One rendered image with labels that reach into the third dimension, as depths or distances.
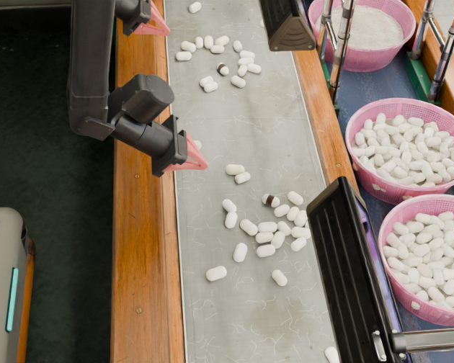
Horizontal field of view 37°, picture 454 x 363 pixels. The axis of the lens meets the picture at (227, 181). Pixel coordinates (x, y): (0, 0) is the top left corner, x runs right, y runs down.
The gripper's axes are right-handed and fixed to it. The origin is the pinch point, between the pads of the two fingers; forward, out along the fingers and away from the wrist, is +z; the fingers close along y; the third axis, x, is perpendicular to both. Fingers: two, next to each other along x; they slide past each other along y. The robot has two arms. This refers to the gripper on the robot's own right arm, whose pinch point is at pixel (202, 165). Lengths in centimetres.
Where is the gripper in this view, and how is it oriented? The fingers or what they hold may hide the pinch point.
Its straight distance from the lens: 122.8
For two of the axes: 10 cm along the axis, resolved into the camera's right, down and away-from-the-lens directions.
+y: -1.0, -7.5, 6.6
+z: 7.4, 3.9, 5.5
